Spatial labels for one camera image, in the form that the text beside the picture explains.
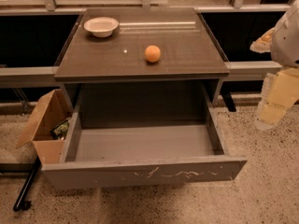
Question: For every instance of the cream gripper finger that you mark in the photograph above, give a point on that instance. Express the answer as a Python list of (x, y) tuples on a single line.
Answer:
[(262, 44), (280, 92)]

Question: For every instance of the orange fruit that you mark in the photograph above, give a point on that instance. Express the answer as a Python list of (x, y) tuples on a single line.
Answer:
[(152, 54)]

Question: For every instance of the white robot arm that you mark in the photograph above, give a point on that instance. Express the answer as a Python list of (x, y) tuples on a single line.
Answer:
[(284, 46)]

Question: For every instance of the dark cabinet with glass top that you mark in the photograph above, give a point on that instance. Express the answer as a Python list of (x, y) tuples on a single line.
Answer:
[(187, 51)]

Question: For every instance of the open grey top drawer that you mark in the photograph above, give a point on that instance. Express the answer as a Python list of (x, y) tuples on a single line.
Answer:
[(136, 134)]

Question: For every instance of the white bowl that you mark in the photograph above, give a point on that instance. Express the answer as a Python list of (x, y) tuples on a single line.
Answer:
[(101, 26)]

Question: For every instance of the green snack bag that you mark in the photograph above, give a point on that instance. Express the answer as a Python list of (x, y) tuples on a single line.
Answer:
[(59, 132)]

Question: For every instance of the cardboard box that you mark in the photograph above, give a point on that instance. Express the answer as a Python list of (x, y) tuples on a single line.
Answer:
[(50, 110)]

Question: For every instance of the black metal stand leg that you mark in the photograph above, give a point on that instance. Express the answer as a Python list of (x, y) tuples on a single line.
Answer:
[(31, 170)]

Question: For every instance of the grey horizontal rail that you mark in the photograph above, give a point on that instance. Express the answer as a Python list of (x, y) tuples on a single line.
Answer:
[(36, 77)]

